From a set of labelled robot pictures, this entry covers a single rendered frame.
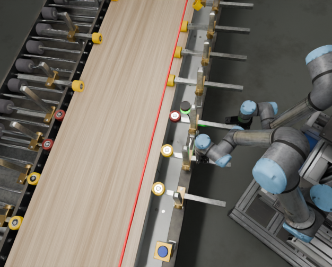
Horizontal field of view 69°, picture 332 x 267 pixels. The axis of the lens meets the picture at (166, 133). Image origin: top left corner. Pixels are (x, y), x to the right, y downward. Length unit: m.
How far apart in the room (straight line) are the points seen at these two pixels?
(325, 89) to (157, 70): 1.14
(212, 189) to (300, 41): 2.05
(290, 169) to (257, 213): 1.40
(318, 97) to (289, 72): 1.96
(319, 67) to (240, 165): 1.53
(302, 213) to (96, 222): 1.09
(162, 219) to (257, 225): 0.84
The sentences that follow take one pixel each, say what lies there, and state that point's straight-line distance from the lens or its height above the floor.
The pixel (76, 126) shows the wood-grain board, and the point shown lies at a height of 0.90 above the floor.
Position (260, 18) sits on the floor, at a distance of 3.55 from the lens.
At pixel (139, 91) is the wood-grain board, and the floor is 0.90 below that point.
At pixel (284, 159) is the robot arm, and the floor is 1.60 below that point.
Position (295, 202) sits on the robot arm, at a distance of 1.03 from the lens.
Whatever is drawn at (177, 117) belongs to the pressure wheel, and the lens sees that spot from 1.64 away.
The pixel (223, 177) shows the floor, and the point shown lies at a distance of 2.45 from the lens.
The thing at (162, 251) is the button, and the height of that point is 1.23.
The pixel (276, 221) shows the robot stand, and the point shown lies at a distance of 2.26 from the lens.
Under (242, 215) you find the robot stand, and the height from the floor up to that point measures 0.23.
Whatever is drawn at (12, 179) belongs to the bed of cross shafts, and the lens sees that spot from 2.15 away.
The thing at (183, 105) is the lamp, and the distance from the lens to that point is 1.40.
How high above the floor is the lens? 2.38
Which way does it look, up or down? 68 degrees down
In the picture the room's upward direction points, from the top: 15 degrees counter-clockwise
